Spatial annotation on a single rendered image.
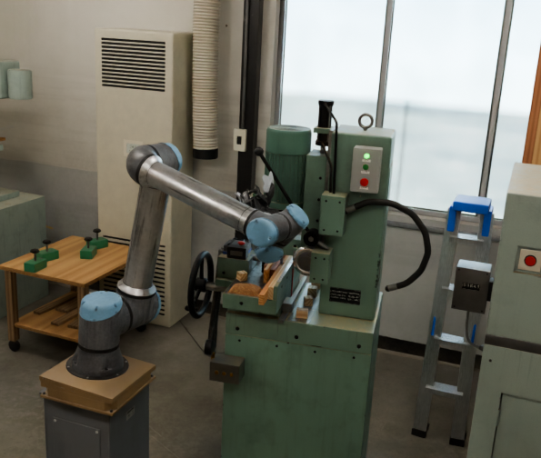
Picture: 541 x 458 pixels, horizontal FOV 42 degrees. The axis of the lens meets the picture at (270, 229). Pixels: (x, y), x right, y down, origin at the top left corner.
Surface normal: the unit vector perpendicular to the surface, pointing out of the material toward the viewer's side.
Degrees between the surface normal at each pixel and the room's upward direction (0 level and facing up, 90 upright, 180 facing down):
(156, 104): 90
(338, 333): 90
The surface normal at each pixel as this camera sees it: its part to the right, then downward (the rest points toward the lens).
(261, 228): -0.45, 0.21
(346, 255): -0.23, 0.27
